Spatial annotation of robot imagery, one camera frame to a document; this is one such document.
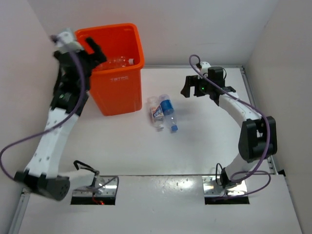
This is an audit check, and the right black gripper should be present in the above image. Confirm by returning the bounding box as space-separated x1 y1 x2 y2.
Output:
181 75 213 98

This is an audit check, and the clear unlabelled bottle white cap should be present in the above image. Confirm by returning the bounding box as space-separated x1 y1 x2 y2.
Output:
96 56 135 71

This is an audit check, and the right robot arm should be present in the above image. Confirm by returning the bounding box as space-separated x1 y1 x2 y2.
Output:
180 66 277 188

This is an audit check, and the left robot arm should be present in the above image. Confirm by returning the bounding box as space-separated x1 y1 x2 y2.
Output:
14 36 106 201

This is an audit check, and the orange plastic bin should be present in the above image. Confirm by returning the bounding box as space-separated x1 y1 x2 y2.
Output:
75 23 144 116

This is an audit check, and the clear bottle blue label blue cap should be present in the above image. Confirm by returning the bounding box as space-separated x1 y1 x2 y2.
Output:
159 94 178 133

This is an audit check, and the clear bottle orange blue label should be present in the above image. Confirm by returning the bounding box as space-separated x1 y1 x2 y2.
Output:
147 97 164 131

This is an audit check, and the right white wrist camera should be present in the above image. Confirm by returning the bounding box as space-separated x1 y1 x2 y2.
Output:
196 61 211 78

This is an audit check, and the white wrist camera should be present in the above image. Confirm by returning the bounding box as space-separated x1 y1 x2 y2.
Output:
50 28 84 54
196 61 211 78

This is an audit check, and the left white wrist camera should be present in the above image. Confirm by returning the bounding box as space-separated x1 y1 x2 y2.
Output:
50 28 84 54

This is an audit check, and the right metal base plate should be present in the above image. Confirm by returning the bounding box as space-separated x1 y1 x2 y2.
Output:
202 175 248 197

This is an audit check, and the metal base plate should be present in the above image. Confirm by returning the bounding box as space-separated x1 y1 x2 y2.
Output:
72 175 119 198
202 175 248 197

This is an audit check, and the right aluminium frame rail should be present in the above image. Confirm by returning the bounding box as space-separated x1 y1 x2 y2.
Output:
240 66 286 177

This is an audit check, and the aluminium frame rail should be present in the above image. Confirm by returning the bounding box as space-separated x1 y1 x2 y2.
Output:
8 188 30 234
240 66 286 177

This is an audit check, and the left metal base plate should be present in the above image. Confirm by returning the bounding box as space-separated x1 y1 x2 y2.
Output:
72 175 119 198

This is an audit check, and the left aluminium frame rail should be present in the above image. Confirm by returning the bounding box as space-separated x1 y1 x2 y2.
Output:
8 188 30 234

